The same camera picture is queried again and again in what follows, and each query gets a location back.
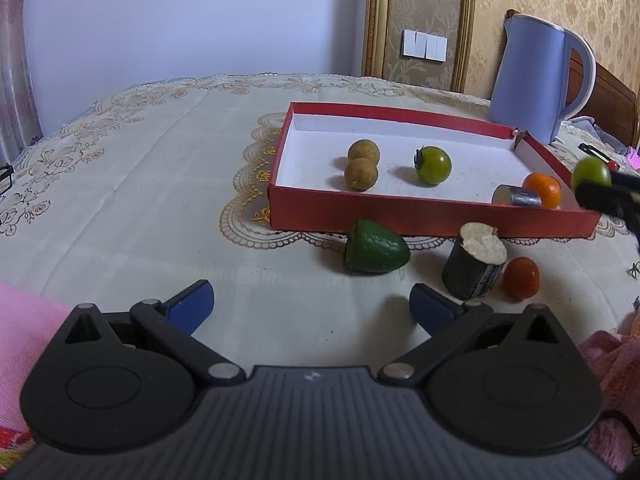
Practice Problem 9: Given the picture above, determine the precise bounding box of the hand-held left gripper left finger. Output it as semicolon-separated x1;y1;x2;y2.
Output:
45;279;247;387

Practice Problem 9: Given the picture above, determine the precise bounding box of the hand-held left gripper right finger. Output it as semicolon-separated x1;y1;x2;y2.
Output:
377;282;578;388

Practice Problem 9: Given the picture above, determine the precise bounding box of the green tomato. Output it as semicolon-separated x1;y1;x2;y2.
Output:
571;156;614;192
414;145;453;185

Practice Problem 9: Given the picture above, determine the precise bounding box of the orange mandarin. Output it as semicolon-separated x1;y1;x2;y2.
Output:
522;172;562;209

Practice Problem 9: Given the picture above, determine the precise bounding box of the smooth-cut sugarcane piece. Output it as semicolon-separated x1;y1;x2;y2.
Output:
491;184;543;208

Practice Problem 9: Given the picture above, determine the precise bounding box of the red cardboard box tray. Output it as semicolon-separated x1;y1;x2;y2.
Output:
267;102;603;239

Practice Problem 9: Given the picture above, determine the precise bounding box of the yellow longan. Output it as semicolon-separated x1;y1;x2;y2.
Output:
347;139;381;167
344;158;378;192

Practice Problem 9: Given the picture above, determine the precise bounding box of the pile of bedding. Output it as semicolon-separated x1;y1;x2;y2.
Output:
565;115;640;171

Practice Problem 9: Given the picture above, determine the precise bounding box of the jagged sugarcane piece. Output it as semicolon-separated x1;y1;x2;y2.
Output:
442;222;507;301

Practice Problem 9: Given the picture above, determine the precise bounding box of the blue electric kettle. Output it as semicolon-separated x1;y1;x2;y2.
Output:
487;14;597;146

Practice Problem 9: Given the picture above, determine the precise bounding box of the pink towel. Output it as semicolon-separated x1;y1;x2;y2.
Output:
0;280;640;476

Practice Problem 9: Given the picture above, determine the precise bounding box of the red floral cloth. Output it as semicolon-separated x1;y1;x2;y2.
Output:
0;425;38;461

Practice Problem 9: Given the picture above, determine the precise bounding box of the pink patterned curtain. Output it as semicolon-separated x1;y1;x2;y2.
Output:
0;0;43;161

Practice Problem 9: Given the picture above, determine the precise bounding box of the white light switch panel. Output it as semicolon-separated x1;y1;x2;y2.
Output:
401;29;448;63

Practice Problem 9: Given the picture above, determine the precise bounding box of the gold wall frame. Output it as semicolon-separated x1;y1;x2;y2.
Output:
361;0;478;93

